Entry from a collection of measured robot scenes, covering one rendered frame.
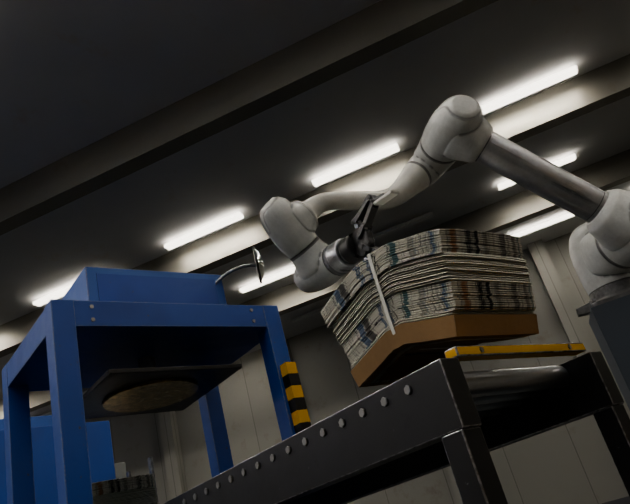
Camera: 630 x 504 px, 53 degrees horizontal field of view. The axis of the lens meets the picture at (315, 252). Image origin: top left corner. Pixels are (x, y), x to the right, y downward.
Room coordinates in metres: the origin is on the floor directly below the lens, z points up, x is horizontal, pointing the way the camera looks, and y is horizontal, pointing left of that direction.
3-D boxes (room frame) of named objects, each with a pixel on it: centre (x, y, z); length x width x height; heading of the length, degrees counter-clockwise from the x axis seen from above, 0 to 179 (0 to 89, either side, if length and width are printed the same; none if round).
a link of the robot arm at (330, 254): (1.57, -0.07, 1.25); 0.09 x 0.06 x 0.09; 133
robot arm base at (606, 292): (1.95, -0.85, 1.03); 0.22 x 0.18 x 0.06; 75
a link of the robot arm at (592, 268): (1.94, -0.87, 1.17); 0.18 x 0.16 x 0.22; 17
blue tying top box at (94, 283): (2.50, 0.80, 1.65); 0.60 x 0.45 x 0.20; 133
